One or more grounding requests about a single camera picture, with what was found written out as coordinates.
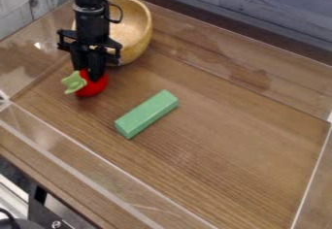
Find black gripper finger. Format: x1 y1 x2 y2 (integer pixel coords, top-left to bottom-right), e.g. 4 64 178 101
71 51 88 71
88 54 106 82

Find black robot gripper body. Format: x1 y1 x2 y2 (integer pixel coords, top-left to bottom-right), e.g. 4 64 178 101
57 9 122 66

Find red plush strawberry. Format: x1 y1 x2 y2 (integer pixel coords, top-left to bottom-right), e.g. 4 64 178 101
61 69 107 97

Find wooden bowl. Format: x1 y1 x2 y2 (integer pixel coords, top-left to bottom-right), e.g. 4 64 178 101
69 0 154 67

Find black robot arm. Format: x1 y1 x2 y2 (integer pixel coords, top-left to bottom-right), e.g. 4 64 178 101
57 0 123 82

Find green rectangular block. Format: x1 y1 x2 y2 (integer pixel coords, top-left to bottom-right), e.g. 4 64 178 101
114 89 179 139

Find clear acrylic tray wall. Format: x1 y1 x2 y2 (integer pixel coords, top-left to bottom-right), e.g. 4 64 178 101
0 0 332 229

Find black cable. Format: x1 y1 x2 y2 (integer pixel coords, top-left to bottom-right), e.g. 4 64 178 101
0 207 18 229

